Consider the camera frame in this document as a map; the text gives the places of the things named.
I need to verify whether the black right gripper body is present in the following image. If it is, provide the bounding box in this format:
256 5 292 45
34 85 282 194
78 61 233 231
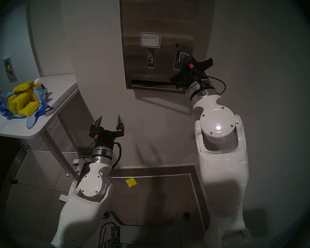
169 56 214 89

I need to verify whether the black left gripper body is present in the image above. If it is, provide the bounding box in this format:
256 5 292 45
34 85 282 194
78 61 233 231
94 129 118 147

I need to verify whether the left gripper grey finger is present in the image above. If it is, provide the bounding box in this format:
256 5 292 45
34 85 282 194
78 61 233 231
115 115 125 137
89 116 103 139

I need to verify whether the stainless steel dispenser door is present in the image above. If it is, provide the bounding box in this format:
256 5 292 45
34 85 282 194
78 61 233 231
119 0 200 93

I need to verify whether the dark robot base platform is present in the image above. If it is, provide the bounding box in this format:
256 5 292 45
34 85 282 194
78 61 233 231
110 211 197 248

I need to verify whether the stainless steel dispenser cabinet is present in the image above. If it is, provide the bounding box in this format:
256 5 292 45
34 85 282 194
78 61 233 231
119 0 204 94

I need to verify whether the white blue-bordered label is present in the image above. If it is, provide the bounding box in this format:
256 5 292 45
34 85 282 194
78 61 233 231
141 32 161 48

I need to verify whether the blue plastic pad bag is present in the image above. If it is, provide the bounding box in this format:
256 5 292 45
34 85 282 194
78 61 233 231
0 83 53 129

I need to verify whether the black power box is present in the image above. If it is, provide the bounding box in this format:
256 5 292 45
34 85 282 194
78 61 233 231
111 226 120 244

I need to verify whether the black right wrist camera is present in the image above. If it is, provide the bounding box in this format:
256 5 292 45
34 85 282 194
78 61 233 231
185 59 198 73

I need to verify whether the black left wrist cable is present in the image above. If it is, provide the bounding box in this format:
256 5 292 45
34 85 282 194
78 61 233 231
83 142 122 170

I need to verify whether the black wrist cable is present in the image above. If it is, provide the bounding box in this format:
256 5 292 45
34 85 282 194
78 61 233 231
83 142 122 170
196 74 226 96

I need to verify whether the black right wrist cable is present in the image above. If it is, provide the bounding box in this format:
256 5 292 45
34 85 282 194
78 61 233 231
196 74 226 96

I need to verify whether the white pedestal table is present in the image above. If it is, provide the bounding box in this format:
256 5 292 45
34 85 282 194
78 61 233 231
0 74 104 213

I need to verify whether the black and green cable bundle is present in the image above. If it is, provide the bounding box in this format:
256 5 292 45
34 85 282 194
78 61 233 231
98 222 119 248

